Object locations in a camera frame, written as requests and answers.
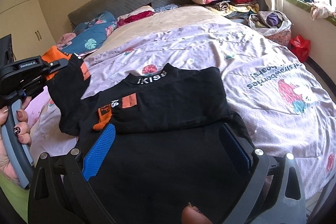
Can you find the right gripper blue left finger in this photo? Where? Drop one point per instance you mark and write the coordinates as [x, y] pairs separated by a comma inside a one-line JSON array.
[[60, 191]]

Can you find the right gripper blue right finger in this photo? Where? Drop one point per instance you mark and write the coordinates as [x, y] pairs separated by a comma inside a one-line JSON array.
[[274, 190]]

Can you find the black shirt with orange cuffs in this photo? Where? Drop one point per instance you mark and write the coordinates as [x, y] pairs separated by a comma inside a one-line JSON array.
[[167, 151]]

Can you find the clothes on window sill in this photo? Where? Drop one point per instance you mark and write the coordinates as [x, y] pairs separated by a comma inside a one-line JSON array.
[[317, 10]]

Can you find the left hand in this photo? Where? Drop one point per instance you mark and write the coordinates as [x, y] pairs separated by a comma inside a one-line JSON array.
[[19, 154]]

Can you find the right hand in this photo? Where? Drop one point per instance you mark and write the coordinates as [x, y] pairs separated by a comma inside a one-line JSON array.
[[192, 215]]

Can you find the pink blanket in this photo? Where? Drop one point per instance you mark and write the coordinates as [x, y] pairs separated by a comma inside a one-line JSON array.
[[35, 107]]

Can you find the cream wardrobe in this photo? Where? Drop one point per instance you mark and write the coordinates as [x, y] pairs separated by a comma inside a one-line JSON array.
[[25, 22]]

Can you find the teal leaf print pillow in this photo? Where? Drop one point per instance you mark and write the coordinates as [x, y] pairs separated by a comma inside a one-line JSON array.
[[88, 37]]

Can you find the lilac strawberry print bedsheet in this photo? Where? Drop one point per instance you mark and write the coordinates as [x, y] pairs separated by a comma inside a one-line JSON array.
[[283, 106]]

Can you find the red and white pillow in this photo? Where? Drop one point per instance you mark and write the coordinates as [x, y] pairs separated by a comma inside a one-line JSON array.
[[138, 14]]

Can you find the red plastic bag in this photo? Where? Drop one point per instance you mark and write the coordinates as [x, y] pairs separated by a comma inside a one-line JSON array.
[[300, 47]]

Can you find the beige mattress sheet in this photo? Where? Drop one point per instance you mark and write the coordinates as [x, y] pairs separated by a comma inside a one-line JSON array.
[[160, 22]]

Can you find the floral laundry bag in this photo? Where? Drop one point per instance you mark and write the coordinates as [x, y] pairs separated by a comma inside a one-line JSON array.
[[273, 25]]

